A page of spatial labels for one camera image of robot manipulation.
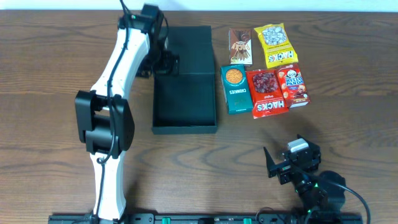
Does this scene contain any black gift box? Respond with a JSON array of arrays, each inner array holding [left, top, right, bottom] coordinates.
[[152, 26, 217, 134]]

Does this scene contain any red Hacks candy bag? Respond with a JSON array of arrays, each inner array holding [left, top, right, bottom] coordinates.
[[246, 70, 289, 119]]

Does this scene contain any teal Chunkies cookie box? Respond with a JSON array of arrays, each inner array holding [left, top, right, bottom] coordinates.
[[220, 65, 253, 114]]

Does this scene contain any red Hello Panda box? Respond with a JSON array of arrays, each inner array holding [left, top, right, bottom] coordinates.
[[276, 63, 310, 108]]

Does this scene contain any brown Pocky box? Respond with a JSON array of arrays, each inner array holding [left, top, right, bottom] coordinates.
[[228, 28, 252, 67]]

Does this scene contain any yellow Hacks candy bag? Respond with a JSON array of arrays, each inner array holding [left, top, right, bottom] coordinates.
[[254, 23, 299, 68]]

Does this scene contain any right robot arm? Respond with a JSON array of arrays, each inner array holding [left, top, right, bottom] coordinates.
[[264, 135, 345, 223]]

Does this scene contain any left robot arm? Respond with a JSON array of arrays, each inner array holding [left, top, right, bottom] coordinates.
[[75, 4, 179, 223]]

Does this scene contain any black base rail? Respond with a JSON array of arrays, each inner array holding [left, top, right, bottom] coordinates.
[[47, 212, 364, 224]]

